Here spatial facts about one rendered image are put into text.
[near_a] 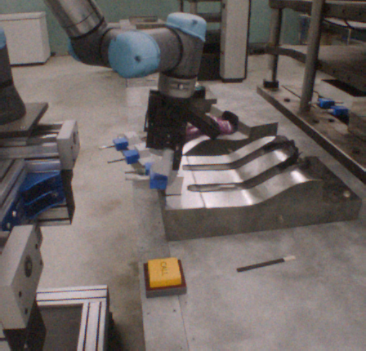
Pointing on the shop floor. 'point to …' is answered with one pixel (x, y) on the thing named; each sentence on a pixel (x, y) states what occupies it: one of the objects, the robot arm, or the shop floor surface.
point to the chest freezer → (26, 37)
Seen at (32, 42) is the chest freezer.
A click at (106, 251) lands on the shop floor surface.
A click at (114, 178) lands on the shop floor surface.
